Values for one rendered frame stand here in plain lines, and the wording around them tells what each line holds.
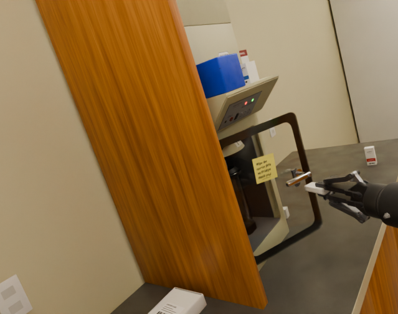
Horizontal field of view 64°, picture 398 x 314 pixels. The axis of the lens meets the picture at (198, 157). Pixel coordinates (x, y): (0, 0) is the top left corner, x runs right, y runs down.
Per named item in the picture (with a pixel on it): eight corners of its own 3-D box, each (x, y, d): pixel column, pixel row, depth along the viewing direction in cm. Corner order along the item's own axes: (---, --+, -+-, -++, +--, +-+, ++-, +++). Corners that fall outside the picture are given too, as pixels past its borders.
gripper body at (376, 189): (405, 214, 69) (367, 205, 78) (398, 177, 68) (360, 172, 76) (382, 228, 67) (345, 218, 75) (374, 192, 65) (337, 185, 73)
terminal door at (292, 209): (247, 269, 97) (208, 144, 89) (322, 225, 107) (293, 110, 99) (249, 270, 96) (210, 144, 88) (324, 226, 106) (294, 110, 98)
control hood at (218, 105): (202, 139, 88) (190, 103, 86) (256, 110, 111) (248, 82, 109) (236, 132, 80) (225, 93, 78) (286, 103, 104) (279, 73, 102)
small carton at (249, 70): (237, 86, 98) (232, 67, 97) (246, 83, 102) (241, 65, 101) (250, 83, 95) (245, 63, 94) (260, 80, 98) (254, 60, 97)
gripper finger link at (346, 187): (359, 199, 72) (358, 194, 71) (321, 190, 82) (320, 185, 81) (370, 192, 73) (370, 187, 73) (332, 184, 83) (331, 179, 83)
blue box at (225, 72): (197, 101, 87) (187, 68, 85) (217, 93, 94) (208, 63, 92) (227, 92, 80) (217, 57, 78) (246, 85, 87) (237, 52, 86)
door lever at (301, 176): (279, 187, 98) (276, 179, 98) (302, 175, 101) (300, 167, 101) (290, 189, 93) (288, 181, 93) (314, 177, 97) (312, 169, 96)
